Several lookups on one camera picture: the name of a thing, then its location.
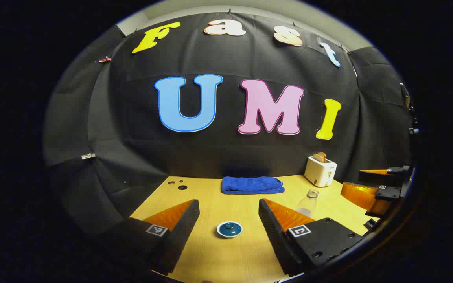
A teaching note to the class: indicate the white and teal teacup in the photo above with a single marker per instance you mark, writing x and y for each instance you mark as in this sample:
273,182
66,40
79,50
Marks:
222,235

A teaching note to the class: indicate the red cloth clip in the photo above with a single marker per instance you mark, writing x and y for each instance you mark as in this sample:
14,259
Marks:
105,59

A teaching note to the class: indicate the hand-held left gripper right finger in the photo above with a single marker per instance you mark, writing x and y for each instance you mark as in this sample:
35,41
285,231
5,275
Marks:
273,236

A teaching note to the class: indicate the white cloth clip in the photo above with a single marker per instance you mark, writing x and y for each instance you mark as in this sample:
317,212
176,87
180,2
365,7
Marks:
88,156

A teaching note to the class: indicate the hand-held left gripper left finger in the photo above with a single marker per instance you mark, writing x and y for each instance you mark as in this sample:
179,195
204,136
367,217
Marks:
183,232

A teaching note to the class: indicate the black backdrop cloth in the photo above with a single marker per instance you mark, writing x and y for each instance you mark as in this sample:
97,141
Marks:
226,153

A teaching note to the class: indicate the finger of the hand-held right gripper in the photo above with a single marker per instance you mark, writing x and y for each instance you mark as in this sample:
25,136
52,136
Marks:
383,177
364,196

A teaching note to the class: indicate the folded blue towel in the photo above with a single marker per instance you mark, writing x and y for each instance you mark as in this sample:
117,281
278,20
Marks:
252,184

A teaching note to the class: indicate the white toaster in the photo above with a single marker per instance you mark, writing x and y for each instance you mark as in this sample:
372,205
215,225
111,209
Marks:
320,173

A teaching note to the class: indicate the clear plastic water bottle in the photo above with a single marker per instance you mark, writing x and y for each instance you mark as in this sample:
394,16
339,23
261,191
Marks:
308,201

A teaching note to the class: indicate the toast slice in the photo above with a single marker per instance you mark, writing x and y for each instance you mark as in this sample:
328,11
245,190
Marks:
320,157

